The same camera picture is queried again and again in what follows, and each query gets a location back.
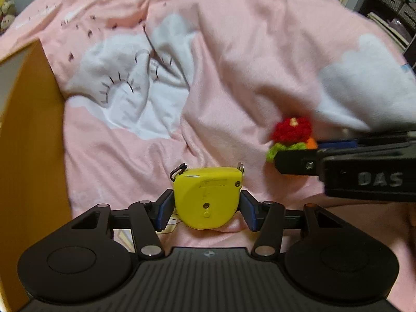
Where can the pile of plush toys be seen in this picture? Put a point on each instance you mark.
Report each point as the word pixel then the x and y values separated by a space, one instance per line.
pixel 6 9

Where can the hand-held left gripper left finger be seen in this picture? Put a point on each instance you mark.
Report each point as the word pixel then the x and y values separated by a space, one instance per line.
pixel 164 209

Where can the grey woven storage basket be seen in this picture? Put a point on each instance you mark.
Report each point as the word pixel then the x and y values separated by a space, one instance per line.
pixel 395 1

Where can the pink cloud printed blanket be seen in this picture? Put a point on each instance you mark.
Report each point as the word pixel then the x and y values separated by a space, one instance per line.
pixel 234 71

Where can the yellow tape measure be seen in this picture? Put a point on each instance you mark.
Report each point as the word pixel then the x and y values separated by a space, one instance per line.
pixel 204 198

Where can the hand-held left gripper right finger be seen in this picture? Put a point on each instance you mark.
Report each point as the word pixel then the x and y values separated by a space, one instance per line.
pixel 248 213

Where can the yellow cardboard box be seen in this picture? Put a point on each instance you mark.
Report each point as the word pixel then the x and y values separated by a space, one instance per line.
pixel 32 136

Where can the red crochet flower toy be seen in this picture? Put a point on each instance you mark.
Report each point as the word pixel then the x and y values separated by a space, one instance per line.
pixel 291 130

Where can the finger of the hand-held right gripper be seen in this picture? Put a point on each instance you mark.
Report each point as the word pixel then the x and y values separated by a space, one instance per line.
pixel 373 139
pixel 297 162

